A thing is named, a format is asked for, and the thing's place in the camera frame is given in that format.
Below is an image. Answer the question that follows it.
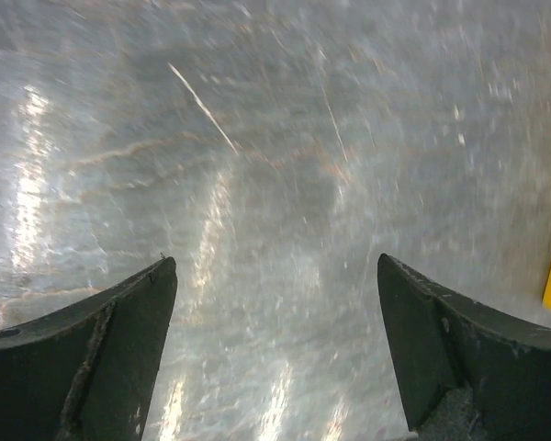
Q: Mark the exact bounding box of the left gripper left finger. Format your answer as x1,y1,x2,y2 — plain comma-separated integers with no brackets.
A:
0,257,177,440

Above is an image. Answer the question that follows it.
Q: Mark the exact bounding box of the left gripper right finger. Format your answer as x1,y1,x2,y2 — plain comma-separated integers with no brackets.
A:
377,254,551,440

